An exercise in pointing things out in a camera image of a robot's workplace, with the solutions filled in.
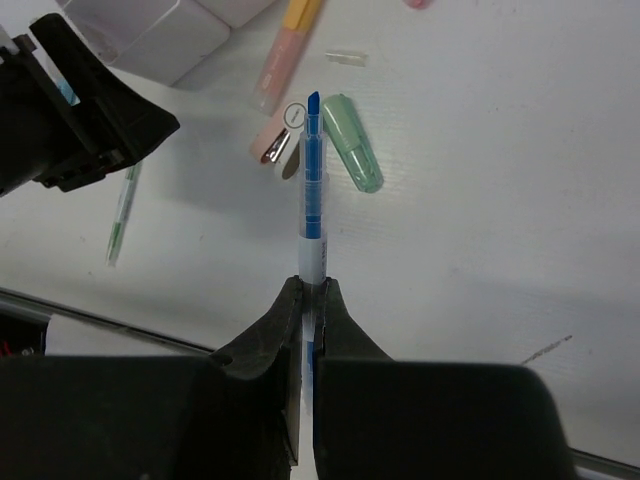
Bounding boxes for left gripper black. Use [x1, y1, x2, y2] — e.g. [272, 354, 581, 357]
[1, 13, 180, 195]

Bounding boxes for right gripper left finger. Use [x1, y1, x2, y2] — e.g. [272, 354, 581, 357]
[1, 277, 303, 479]

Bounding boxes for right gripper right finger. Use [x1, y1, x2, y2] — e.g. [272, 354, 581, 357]
[313, 279, 577, 479]

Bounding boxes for green gel pen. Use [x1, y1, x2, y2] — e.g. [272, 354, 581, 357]
[105, 163, 142, 267]

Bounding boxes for blue highlighter pen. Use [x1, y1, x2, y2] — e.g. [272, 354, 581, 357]
[298, 92, 327, 415]

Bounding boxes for left white divided container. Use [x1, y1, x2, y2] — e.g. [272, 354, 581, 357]
[59, 0, 230, 86]

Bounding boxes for white divided container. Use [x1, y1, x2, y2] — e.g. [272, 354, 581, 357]
[59, 0, 230, 86]
[198, 0, 274, 29]

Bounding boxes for right white divided container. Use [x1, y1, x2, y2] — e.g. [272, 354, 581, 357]
[198, 0, 274, 29]

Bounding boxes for pink mini stapler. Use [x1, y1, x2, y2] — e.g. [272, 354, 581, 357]
[250, 100, 307, 181]

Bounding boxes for pink orange highlighter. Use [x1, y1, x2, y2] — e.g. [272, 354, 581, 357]
[251, 0, 323, 115]

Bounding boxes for small clear cap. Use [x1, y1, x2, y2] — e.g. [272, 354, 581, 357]
[325, 50, 369, 68]

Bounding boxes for pink eraser case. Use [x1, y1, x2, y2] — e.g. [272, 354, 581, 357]
[404, 0, 432, 10]

